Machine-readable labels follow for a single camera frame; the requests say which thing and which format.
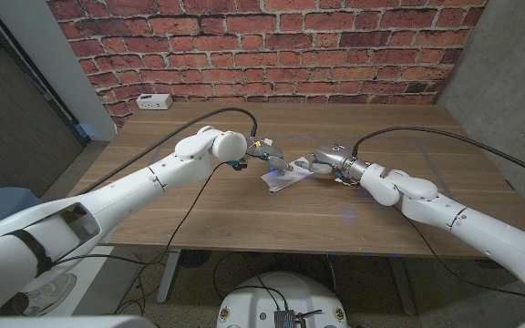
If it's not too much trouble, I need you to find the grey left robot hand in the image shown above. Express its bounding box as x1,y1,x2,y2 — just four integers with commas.
245,135,294,174

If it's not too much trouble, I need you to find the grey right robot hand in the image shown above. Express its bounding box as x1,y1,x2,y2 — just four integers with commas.
294,144,372,182

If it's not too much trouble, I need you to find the white receipt paper strip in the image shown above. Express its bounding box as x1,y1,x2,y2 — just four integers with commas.
261,157,314,194

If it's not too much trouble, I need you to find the red brick print backdrop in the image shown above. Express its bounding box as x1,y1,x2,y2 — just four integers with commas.
46,0,489,128

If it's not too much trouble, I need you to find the white power strip box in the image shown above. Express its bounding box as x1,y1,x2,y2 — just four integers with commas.
135,93,174,111

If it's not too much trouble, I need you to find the grey metal table leg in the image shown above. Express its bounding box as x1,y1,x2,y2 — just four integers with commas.
156,249,182,304
387,255,417,315

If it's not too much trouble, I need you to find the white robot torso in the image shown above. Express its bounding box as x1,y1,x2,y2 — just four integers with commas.
215,271,350,328

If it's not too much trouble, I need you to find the small grey torso device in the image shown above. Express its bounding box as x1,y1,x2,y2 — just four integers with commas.
273,309,309,328

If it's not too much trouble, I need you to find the white sneaker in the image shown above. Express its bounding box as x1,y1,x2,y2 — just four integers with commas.
15,272,77,316

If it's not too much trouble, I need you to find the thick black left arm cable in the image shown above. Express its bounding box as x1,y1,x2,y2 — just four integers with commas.
77,107,258,196

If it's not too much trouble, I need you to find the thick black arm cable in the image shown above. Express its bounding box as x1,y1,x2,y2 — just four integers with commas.
77,107,258,196
352,125,525,185

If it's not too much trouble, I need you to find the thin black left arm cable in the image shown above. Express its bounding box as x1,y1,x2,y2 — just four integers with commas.
50,161,230,315

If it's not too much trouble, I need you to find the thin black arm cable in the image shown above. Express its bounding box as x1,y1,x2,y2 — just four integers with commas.
393,206,525,305
50,161,230,315

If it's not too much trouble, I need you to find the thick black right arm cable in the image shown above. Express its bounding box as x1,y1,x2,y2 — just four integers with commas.
352,125,525,185

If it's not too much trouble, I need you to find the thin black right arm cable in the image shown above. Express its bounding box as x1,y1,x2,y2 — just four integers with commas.
393,206,525,305

